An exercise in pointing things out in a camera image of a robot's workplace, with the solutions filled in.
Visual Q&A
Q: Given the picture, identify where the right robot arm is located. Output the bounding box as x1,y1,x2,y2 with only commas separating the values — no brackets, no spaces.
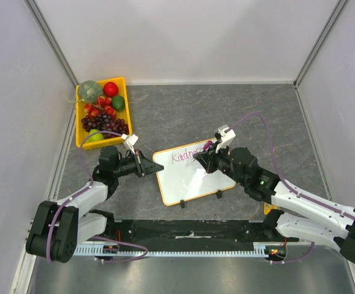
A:
193,148,355,264

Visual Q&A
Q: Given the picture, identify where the yellow plastic bin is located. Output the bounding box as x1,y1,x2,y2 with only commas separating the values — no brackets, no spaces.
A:
75,77,133,150

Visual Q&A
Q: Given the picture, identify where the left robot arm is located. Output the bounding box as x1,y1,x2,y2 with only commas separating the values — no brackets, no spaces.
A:
26,146,164,263

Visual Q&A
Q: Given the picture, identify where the right black whiteboard foot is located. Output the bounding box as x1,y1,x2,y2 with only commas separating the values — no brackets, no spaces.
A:
216,190,223,200

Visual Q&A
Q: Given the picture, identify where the light green apple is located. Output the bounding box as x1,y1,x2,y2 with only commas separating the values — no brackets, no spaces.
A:
86,129,104,143

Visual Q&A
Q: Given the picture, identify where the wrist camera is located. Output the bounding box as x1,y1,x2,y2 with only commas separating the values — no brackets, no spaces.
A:
215,125,236,153
121,134,139,154

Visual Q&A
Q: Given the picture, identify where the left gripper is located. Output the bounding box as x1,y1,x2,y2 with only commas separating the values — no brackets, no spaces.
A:
113,149,162,178

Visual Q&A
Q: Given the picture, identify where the dark green lime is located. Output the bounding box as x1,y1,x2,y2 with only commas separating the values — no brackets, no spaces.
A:
112,95,125,111

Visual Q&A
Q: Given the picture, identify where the yellow framed whiteboard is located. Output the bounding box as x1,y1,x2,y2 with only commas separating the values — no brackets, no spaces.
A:
153,140,235,206

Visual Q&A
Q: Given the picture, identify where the yellow candy packet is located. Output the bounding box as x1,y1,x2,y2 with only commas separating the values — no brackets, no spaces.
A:
263,203,280,215

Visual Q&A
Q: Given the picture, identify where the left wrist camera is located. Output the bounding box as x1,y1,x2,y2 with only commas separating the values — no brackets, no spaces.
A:
121,134,139,154

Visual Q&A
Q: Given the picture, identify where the pink capped whiteboard marker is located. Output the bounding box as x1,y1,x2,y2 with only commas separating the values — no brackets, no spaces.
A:
187,139,213,165

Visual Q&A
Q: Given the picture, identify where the red apple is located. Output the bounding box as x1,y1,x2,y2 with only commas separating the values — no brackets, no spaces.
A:
103,81,119,97

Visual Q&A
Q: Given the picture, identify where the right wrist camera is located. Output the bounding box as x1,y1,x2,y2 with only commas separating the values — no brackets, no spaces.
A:
215,125,236,153

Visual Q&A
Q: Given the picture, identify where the purple grape bunch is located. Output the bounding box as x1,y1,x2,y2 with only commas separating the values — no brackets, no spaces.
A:
80,115,130,135

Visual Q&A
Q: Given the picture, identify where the green melon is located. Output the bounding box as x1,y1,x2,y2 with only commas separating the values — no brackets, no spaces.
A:
77,80,104,104

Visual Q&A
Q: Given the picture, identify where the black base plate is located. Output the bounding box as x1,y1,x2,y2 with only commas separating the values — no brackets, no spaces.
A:
102,220,284,252

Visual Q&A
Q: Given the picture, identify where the white cable duct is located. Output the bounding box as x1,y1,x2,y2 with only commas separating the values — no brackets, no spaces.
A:
74,242,284,258

